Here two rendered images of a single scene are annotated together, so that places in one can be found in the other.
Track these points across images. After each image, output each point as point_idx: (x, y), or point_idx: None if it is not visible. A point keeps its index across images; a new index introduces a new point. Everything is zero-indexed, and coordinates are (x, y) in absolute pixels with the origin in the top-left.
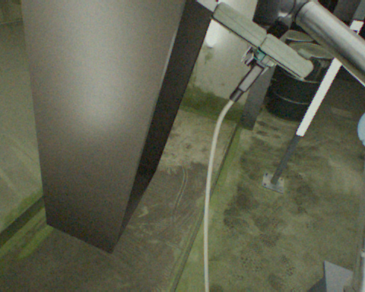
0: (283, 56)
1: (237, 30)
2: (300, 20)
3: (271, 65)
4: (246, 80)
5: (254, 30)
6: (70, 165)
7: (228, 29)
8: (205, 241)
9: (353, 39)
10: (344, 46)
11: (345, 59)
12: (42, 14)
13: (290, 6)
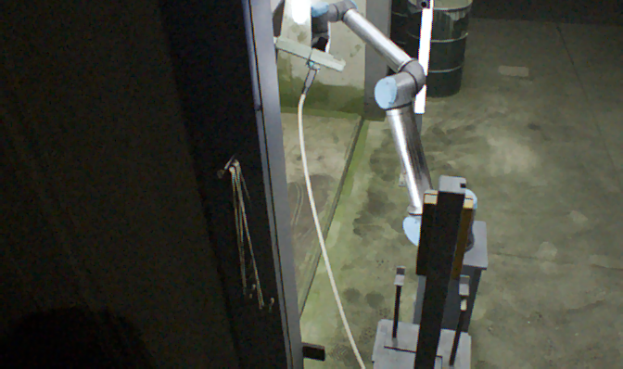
0: (324, 61)
1: (292, 51)
2: (346, 24)
3: (321, 67)
4: (308, 79)
5: (301, 50)
6: None
7: (286, 52)
8: (315, 217)
9: (375, 37)
10: (371, 42)
11: (375, 50)
12: None
13: (335, 16)
